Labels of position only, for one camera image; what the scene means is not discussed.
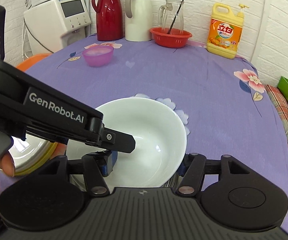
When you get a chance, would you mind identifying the white ceramic bowl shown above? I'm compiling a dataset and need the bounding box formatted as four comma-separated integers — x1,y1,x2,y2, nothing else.
65,97,187,189

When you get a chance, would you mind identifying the purple plastic bowl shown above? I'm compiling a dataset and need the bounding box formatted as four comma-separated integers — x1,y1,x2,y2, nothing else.
82,45,114,67

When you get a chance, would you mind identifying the stainless steel bowl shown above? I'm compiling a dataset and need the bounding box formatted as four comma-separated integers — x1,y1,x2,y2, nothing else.
69,172,180,191

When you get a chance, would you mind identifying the orange plastic stool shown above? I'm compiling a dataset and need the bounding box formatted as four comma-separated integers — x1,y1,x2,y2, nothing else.
16,53,50,72

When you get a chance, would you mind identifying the white plate yellow rim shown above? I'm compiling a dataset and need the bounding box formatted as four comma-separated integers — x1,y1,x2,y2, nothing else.
9,134,58,176

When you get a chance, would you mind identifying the purple floral tablecloth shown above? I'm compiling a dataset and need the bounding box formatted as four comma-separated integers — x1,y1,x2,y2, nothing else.
0,33,288,235

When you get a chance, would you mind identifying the white water dispenser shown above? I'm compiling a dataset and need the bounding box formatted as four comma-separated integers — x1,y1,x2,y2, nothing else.
24,0,91,55

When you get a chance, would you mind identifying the red plastic basket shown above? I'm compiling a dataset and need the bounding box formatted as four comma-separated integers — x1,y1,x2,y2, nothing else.
150,27,193,48

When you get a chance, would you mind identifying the white thermos jug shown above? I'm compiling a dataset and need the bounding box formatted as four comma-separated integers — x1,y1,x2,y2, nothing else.
125,0,152,42

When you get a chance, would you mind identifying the red thermos jug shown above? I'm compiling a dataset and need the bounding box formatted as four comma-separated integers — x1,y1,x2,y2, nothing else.
91,0,123,41

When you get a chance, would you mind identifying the glass pitcher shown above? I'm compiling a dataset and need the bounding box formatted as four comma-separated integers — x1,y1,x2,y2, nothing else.
158,0,184,31

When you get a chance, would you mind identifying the yellow detergent bottle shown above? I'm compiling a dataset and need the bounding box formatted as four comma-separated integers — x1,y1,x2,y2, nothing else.
206,3,249,59

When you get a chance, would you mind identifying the black straw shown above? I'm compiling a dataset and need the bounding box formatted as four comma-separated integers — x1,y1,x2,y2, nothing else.
167,0,184,34

